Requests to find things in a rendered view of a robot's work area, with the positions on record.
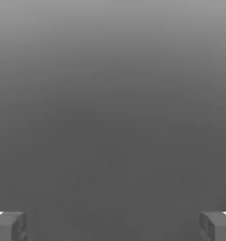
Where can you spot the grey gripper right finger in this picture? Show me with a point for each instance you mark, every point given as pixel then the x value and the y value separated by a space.
pixel 219 227

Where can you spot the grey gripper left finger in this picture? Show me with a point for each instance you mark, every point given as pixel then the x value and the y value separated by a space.
pixel 5 227

